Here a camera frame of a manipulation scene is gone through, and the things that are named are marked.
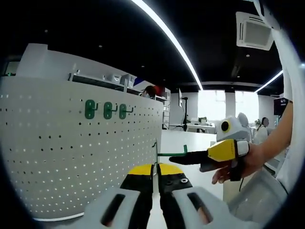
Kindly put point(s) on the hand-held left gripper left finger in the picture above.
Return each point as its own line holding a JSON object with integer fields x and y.
{"x": 140, "y": 202}

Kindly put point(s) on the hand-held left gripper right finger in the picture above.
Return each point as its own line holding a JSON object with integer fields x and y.
{"x": 171, "y": 205}

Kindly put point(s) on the ceiling air conditioner vent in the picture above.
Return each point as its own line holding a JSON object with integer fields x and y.
{"x": 255, "y": 31}

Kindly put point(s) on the white square pillar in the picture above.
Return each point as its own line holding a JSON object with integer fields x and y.
{"x": 33, "y": 62}

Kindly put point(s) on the white perforated mounting plate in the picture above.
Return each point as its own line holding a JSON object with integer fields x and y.
{"x": 71, "y": 162}

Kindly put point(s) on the short ceiling light strip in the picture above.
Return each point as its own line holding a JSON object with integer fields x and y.
{"x": 270, "y": 81}

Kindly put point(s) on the green hook assembly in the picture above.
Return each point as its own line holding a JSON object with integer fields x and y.
{"x": 122, "y": 112}
{"x": 89, "y": 109}
{"x": 171, "y": 154}
{"x": 107, "y": 111}

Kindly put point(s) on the metal shelf rack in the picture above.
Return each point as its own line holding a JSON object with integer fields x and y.
{"x": 119, "y": 82}

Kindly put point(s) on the black tripod stand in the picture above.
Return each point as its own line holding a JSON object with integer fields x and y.
{"x": 184, "y": 109}

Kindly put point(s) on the white mesh office chair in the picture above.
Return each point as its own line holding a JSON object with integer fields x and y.
{"x": 255, "y": 198}

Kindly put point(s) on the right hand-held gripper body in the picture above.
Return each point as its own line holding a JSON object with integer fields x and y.
{"x": 234, "y": 131}

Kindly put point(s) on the person's right hand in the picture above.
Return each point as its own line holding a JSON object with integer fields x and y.
{"x": 256, "y": 159}

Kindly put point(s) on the long ceiling light strip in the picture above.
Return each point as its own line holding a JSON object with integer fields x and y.
{"x": 171, "y": 40}

